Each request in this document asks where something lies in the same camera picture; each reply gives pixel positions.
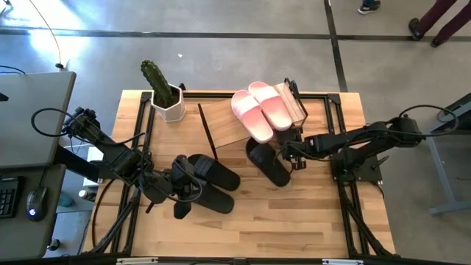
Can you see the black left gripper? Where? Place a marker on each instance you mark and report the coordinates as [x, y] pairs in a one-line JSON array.
[[182, 184]]

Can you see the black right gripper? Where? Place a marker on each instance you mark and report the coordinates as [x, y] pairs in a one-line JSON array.
[[299, 149]]

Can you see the black striped slide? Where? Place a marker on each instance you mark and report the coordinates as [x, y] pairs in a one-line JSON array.
[[221, 174], [217, 200]]

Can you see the pink slide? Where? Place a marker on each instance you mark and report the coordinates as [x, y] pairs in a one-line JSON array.
[[270, 106], [250, 117]]

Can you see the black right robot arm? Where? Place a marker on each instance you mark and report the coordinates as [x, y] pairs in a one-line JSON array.
[[349, 140]]

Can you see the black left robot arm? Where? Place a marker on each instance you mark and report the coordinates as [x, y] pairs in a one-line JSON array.
[[117, 158]]

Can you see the white hexagonal plant pot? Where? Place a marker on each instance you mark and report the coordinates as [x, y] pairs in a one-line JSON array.
[[173, 112]]

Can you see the white box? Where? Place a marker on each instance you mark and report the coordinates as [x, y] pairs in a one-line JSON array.
[[95, 154]]

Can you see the teal round object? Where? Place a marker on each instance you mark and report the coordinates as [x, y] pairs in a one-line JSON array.
[[66, 200]]

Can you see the black support beam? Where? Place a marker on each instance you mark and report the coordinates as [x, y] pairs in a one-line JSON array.
[[73, 162]]

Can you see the green cactus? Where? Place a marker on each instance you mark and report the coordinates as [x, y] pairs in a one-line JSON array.
[[158, 81]]

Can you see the black round knob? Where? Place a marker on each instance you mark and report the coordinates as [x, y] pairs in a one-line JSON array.
[[54, 244]]

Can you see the black computer mouse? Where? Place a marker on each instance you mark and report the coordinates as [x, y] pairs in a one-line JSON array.
[[36, 202]]

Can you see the grey metal table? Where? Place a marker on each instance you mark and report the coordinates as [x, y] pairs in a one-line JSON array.
[[441, 176]]

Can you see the dark grey desk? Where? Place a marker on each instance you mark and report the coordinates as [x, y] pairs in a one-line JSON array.
[[22, 235]]

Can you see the person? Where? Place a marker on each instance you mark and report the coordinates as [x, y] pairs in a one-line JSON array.
[[434, 18], [369, 6]]

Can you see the black keyboard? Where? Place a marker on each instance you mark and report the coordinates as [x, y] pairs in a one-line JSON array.
[[9, 197]]

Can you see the light grey desk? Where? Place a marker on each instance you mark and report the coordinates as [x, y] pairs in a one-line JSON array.
[[33, 117]]

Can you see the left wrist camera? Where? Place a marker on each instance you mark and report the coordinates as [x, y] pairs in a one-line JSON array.
[[181, 162]]

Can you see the white bracket strip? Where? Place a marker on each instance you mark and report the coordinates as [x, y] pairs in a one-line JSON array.
[[136, 261]]

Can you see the wooden shelf with black frame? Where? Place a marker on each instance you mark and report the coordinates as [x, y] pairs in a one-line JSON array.
[[221, 125]]

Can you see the black aluminium table frame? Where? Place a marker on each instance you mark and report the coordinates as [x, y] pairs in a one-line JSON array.
[[137, 127]]

